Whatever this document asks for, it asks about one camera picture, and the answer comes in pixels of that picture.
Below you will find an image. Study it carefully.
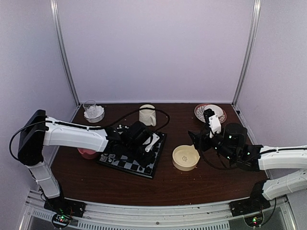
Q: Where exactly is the white ceramic cup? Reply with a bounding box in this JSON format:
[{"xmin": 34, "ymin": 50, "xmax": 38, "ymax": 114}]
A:
[{"xmin": 204, "ymin": 104, "xmax": 224, "ymax": 117}]

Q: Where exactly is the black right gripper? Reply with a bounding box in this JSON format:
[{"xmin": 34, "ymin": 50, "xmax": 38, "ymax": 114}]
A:
[{"xmin": 189, "ymin": 123, "xmax": 236, "ymax": 162}]

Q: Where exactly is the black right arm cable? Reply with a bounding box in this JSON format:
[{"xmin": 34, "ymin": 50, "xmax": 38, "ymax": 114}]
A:
[{"xmin": 200, "ymin": 124, "xmax": 238, "ymax": 171}]

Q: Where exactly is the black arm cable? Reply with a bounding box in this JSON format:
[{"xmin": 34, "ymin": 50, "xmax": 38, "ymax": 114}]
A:
[
  {"xmin": 200, "ymin": 124, "xmax": 238, "ymax": 171},
  {"xmin": 9, "ymin": 108, "xmax": 170, "ymax": 166}
]

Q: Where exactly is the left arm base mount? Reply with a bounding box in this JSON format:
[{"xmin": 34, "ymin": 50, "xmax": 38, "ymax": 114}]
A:
[{"xmin": 44, "ymin": 199, "xmax": 86, "ymax": 229}]

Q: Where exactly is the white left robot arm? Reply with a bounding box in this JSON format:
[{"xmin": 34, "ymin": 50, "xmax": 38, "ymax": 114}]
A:
[{"xmin": 17, "ymin": 110, "xmax": 160, "ymax": 213}]

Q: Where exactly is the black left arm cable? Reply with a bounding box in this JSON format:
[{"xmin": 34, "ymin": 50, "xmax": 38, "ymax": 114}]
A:
[{"xmin": 9, "ymin": 108, "xmax": 170, "ymax": 166}]

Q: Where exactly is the aluminium frame post left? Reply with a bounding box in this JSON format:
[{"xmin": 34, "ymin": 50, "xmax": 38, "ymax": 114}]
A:
[{"xmin": 50, "ymin": 0, "xmax": 81, "ymax": 107}]

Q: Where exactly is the black and white chessboard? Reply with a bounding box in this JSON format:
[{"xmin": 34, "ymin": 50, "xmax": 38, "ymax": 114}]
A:
[{"xmin": 96, "ymin": 131, "xmax": 167, "ymax": 179}]

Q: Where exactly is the aluminium frame post right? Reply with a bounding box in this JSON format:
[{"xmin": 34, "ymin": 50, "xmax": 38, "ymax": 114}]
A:
[{"xmin": 232, "ymin": 0, "xmax": 262, "ymax": 107}]

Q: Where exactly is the aluminium frame post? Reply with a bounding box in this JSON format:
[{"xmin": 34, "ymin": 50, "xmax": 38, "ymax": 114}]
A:
[
  {"xmin": 232, "ymin": 0, "xmax": 262, "ymax": 107},
  {"xmin": 50, "ymin": 0, "xmax": 81, "ymax": 107}
]

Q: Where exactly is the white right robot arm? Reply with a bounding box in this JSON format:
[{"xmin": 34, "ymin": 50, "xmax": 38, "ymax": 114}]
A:
[{"xmin": 188, "ymin": 123, "xmax": 307, "ymax": 212}]

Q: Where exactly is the cream bowl of black pieces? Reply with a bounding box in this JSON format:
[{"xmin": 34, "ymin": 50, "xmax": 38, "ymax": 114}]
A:
[{"xmin": 172, "ymin": 145, "xmax": 200, "ymax": 172}]

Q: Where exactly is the aluminium front rail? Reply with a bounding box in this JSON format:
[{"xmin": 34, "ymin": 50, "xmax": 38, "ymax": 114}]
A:
[{"xmin": 19, "ymin": 184, "xmax": 300, "ymax": 230}]

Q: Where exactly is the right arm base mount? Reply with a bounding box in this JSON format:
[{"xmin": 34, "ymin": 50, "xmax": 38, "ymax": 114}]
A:
[{"xmin": 229, "ymin": 198, "xmax": 271, "ymax": 228}]

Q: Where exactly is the pink bowl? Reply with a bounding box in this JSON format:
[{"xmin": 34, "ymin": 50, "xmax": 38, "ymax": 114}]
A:
[{"xmin": 77, "ymin": 148, "xmax": 99, "ymax": 160}]

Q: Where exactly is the floral patterned saucer plate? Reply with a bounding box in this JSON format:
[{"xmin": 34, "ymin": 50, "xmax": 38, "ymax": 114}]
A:
[{"xmin": 194, "ymin": 103, "xmax": 227, "ymax": 124}]

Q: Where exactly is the white ribbed ceramic mug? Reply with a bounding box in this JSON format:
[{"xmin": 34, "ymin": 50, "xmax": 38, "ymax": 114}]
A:
[{"xmin": 139, "ymin": 104, "xmax": 156, "ymax": 127}]

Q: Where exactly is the clear glass cup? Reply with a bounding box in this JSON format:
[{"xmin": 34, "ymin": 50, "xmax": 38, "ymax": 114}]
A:
[{"xmin": 83, "ymin": 100, "xmax": 96, "ymax": 114}]

